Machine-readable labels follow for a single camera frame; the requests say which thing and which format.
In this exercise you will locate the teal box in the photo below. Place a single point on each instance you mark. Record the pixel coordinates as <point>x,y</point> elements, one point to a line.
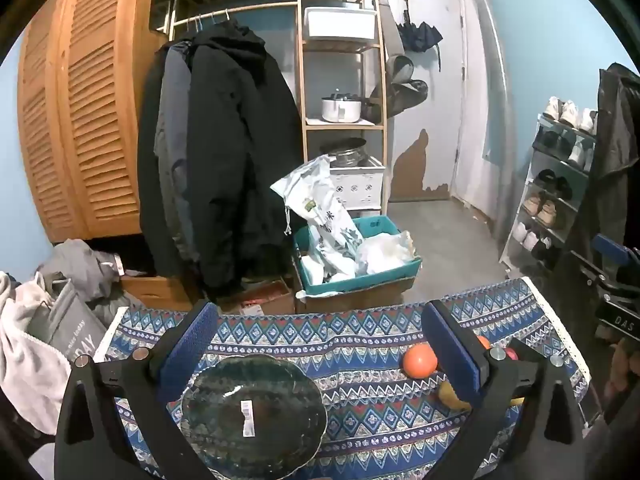
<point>360,285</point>

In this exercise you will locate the group of shoes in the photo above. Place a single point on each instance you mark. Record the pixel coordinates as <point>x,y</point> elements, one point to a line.
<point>567,112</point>

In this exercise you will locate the dark brown jacket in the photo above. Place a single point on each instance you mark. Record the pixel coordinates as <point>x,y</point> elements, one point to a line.
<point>615,160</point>

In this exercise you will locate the small orange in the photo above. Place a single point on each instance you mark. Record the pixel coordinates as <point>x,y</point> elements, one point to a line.
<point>483,342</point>

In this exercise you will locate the white door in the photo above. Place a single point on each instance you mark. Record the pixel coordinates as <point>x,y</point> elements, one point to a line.
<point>435,110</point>

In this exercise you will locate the person's right hand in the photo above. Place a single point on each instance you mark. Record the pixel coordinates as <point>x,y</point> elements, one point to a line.
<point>622,375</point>

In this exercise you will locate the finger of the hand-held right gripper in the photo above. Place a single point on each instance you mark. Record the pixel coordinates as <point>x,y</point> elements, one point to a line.
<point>607,249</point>

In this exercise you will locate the grey hanging bag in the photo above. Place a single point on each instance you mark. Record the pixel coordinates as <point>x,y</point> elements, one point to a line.
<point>400,90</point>

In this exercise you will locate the wooden shelf unit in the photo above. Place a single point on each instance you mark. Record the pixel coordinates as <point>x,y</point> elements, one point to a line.
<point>301,110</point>

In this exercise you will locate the grey jacket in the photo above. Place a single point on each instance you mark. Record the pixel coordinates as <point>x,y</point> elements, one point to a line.
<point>172,125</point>

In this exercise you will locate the dark green glass plate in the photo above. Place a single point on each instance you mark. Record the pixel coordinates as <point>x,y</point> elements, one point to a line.
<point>272,390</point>

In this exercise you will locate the yellow mango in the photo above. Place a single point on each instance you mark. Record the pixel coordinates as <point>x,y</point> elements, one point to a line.
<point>450,394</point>

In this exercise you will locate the white shoe rack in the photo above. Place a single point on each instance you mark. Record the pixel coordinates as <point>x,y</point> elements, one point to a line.
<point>537,160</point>

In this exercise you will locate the black coat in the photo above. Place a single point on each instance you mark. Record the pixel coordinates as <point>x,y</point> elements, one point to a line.
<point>225,135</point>

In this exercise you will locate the white plastic bag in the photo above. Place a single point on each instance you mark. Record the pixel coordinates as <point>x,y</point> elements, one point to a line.
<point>385,252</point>

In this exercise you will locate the dark blue umbrella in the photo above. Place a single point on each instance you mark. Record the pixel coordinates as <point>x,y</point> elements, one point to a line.
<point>420,35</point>

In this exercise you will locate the wooden drawer box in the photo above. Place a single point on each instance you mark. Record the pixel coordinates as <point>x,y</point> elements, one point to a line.
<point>155,290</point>

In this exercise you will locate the wooden louvered wardrobe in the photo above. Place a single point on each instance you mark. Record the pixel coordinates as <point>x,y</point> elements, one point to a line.
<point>90,110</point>

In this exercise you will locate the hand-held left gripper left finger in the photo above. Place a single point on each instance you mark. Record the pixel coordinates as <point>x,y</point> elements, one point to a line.
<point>192,340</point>

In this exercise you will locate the grey pipe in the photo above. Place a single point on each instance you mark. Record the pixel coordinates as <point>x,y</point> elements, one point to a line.
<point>492,60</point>

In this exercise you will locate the white printed rice bag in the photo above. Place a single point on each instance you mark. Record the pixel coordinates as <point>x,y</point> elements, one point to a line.
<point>320,200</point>

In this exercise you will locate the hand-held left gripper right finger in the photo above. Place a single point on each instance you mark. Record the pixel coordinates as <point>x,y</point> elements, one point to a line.
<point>452,350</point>

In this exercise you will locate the red apple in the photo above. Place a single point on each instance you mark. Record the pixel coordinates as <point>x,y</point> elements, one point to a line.
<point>511,353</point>

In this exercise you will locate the white cooking pot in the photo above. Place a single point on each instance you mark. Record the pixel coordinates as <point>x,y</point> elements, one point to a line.
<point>340,110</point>

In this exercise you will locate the white storage bin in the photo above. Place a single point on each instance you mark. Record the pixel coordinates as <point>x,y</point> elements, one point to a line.
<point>340,24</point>

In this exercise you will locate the steel pot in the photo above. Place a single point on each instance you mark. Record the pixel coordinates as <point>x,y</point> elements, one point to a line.
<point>350,157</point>

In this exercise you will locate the brown cardboard box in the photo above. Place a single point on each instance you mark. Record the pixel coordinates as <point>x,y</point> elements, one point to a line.
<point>350,301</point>

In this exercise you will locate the white plastic crate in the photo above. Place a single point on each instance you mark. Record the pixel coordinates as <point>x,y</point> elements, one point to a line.
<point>357,187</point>

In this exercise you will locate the wooden clothes rail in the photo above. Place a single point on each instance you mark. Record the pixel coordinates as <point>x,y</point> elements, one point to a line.
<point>240,10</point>

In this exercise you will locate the light grey fleece cloth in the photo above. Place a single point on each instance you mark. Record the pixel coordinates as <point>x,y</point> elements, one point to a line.
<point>25,375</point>

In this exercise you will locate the blue patterned tablecloth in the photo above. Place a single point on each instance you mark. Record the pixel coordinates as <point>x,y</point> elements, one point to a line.
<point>360,360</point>

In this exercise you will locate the large orange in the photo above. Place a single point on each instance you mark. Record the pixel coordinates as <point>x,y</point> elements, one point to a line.
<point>420,361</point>

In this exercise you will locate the grey tote bag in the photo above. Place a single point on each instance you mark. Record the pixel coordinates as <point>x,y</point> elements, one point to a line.
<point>65,325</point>

